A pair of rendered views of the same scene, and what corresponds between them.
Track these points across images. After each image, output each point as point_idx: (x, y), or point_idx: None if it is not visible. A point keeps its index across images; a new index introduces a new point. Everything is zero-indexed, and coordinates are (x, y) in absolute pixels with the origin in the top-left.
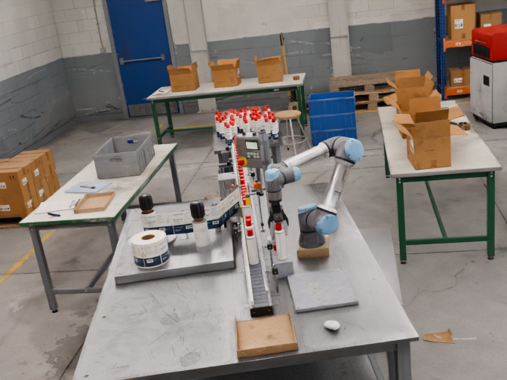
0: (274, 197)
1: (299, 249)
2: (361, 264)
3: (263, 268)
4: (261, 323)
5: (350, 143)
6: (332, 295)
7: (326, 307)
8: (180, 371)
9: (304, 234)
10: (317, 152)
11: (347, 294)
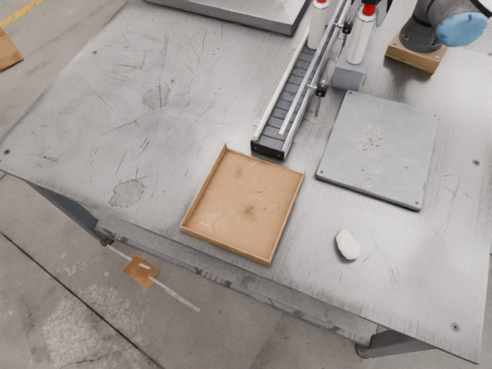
0: None
1: (393, 45)
2: (472, 116)
3: (307, 77)
4: (255, 173)
5: None
6: (386, 173)
7: (364, 192)
8: (102, 211)
9: (414, 24)
10: None
11: (412, 182)
